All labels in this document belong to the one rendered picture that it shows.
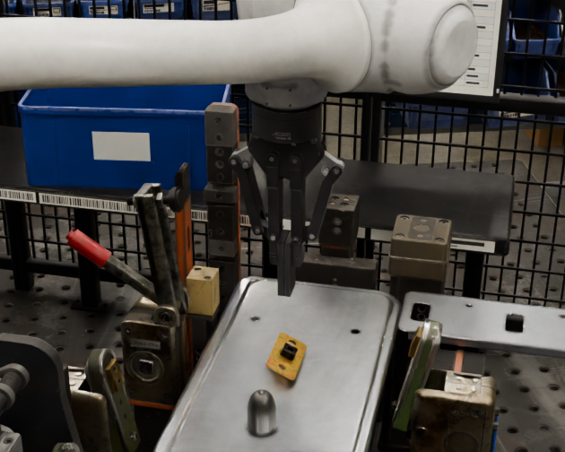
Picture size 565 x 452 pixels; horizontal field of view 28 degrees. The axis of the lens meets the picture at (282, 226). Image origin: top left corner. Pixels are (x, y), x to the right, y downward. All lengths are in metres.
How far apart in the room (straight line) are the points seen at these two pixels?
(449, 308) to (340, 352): 0.18
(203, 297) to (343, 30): 0.54
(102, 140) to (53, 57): 0.75
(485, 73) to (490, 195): 0.18
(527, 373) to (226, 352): 0.68
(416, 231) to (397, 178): 0.24
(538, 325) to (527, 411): 0.38
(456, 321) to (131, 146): 0.56
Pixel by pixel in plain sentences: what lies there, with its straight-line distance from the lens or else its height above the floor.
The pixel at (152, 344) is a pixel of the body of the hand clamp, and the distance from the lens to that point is 1.36.
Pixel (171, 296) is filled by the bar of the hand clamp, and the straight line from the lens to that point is 1.33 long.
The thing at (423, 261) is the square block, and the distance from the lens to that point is 1.53.
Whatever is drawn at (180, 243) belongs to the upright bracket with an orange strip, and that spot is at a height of 1.10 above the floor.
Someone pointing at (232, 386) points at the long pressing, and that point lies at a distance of 1.32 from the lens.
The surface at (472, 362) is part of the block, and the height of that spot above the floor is 0.98.
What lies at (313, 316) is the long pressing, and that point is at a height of 1.00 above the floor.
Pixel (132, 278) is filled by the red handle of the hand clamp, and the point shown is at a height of 1.10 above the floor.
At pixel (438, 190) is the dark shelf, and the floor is 1.03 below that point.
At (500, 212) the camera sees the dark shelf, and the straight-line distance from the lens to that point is 1.68.
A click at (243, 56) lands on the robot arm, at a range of 0.95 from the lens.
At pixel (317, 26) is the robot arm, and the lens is 0.97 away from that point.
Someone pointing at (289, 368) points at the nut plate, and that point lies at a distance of 1.33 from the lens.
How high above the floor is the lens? 1.78
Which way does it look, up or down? 28 degrees down
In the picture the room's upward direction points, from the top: straight up
